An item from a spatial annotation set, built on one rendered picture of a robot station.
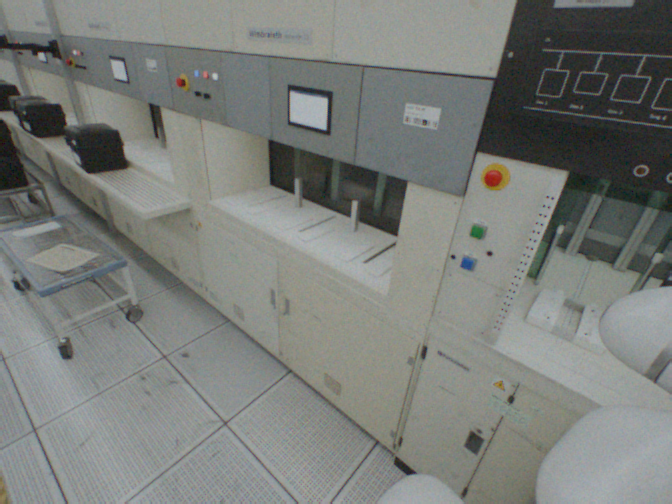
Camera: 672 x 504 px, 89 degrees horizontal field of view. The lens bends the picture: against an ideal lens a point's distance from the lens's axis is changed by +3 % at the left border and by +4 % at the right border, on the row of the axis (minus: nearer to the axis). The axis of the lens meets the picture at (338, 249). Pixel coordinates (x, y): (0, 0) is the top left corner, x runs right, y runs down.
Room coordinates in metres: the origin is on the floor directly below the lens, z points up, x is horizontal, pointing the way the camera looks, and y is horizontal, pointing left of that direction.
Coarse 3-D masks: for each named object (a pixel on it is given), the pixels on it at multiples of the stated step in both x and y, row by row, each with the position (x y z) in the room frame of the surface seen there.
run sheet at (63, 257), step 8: (56, 248) 1.70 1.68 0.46; (64, 248) 1.70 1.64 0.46; (72, 248) 1.71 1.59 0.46; (80, 248) 1.72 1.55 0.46; (32, 256) 1.59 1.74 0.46; (40, 256) 1.60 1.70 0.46; (48, 256) 1.61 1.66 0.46; (56, 256) 1.62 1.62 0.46; (64, 256) 1.62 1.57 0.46; (72, 256) 1.63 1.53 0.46; (80, 256) 1.63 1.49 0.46; (88, 256) 1.64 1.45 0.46; (96, 256) 1.64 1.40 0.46; (40, 264) 1.52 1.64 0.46; (48, 264) 1.53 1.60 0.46; (56, 264) 1.54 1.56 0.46; (64, 264) 1.54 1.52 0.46; (72, 264) 1.55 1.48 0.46; (80, 264) 1.56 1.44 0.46
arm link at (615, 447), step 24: (600, 408) 0.27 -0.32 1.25; (624, 408) 0.25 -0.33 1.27; (648, 408) 0.25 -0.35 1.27; (576, 432) 0.24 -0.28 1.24; (600, 432) 0.23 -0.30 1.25; (624, 432) 0.23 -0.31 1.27; (648, 432) 0.22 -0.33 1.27; (552, 456) 0.22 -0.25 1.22; (576, 456) 0.21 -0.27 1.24; (600, 456) 0.21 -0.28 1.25; (624, 456) 0.20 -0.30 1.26; (648, 456) 0.20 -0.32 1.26; (552, 480) 0.20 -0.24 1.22; (576, 480) 0.19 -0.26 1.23; (600, 480) 0.19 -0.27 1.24; (624, 480) 0.19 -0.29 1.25; (648, 480) 0.19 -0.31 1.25
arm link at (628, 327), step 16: (656, 288) 0.38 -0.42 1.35; (624, 304) 0.37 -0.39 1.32; (640, 304) 0.36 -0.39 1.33; (656, 304) 0.36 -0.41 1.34; (608, 320) 0.37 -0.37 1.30; (624, 320) 0.35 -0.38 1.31; (640, 320) 0.35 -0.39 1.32; (656, 320) 0.34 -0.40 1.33; (608, 336) 0.36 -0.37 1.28; (624, 336) 0.34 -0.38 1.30; (640, 336) 0.33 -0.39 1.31; (656, 336) 0.32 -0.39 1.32; (624, 352) 0.33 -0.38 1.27; (640, 352) 0.32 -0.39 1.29; (656, 352) 0.31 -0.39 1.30; (640, 368) 0.32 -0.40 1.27; (656, 368) 0.30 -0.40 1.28
